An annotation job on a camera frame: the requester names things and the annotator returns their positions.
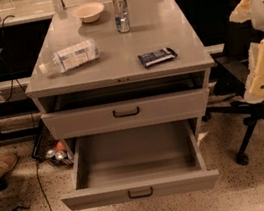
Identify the dark blue snack packet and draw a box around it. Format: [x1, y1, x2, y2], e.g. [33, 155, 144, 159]
[138, 47, 178, 68]

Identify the grey drawer cabinet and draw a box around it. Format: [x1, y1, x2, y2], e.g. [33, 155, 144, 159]
[26, 0, 214, 155]

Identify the silver drink can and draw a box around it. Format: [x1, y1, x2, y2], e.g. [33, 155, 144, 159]
[112, 0, 131, 33]

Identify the clear plastic water bottle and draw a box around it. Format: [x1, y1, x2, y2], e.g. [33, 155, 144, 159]
[39, 39, 101, 74]

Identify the grey top drawer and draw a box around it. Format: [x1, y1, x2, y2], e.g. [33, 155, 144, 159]
[42, 88, 209, 140]

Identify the grey drawer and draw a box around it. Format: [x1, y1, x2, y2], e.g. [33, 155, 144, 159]
[62, 120, 219, 211]
[42, 88, 209, 140]

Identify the beige bowl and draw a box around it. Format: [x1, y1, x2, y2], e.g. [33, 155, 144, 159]
[72, 2, 105, 24]

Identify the black office chair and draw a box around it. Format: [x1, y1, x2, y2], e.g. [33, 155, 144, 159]
[206, 0, 264, 166]

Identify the wire basket with cans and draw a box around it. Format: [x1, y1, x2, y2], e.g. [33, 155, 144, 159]
[32, 126, 73, 166]

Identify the black floor cable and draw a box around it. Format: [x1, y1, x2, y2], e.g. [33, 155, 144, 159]
[33, 159, 58, 211]

